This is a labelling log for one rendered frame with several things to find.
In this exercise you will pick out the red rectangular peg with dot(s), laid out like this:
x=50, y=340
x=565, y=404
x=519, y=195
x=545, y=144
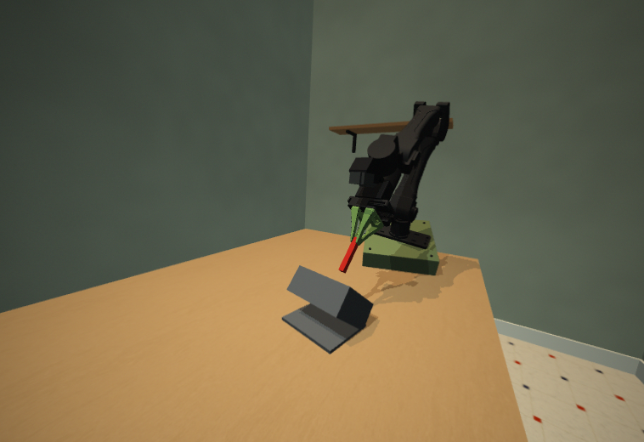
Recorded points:
x=349, y=256

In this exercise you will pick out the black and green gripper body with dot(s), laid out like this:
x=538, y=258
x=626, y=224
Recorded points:
x=383, y=208

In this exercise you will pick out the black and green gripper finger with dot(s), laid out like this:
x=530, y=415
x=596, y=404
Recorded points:
x=357, y=215
x=370, y=216

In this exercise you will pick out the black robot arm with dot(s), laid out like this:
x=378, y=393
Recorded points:
x=392, y=155

